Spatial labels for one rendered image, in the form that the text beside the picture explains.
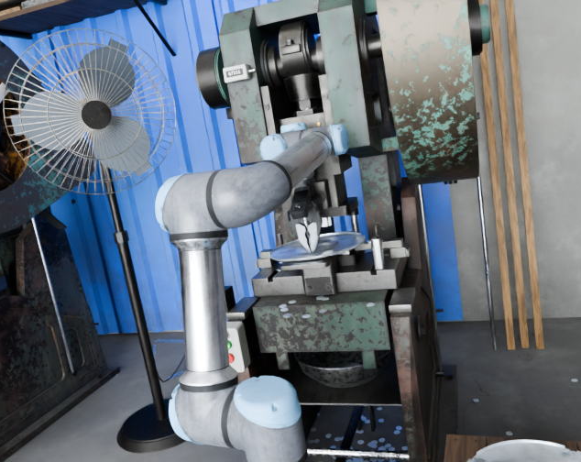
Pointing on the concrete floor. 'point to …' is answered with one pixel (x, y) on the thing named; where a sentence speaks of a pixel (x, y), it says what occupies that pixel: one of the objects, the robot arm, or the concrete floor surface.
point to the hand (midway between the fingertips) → (310, 248)
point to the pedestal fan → (38, 121)
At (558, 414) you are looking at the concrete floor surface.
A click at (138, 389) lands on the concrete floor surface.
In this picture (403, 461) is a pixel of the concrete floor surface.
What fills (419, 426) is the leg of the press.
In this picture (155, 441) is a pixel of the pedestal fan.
